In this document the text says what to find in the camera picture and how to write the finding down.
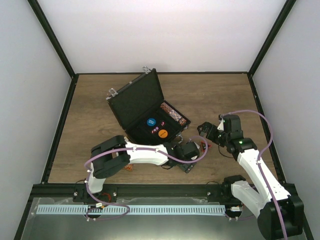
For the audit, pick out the row of poker chips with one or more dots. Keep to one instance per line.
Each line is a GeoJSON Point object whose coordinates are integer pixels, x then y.
{"type": "Point", "coordinates": [173, 114]}

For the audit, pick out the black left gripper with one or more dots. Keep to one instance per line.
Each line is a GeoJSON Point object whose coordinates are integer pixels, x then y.
{"type": "Point", "coordinates": [187, 167]}

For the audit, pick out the light blue slotted rail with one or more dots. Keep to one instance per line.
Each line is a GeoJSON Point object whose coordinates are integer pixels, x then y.
{"type": "Point", "coordinates": [202, 210]}

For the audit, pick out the red dice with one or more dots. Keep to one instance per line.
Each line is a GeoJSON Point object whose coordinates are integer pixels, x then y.
{"type": "Point", "coordinates": [158, 127]}

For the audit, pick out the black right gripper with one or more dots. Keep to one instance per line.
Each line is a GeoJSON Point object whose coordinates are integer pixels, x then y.
{"type": "Point", "coordinates": [206, 125]}

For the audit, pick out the chrome case handle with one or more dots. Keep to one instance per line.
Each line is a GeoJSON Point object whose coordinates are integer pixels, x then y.
{"type": "Point", "coordinates": [180, 138]}

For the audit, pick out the small orange chip stack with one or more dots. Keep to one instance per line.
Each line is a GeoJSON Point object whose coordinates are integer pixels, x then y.
{"type": "Point", "coordinates": [129, 167]}

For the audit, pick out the red black triangular card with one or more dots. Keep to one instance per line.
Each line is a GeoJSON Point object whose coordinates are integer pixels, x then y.
{"type": "Point", "coordinates": [203, 146]}

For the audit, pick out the blue small blind button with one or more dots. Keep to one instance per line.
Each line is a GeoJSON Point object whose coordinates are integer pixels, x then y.
{"type": "Point", "coordinates": [151, 122]}

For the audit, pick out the orange big blind button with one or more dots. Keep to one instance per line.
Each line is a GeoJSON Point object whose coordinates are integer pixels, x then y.
{"type": "Point", "coordinates": [163, 133]}

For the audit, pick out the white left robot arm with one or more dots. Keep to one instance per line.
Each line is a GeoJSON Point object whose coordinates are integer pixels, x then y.
{"type": "Point", "coordinates": [114, 154]}

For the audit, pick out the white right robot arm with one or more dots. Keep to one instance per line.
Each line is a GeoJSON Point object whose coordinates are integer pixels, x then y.
{"type": "Point", "coordinates": [278, 210]}

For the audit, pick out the black poker set case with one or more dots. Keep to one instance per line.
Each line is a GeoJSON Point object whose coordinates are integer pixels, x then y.
{"type": "Point", "coordinates": [139, 100]}

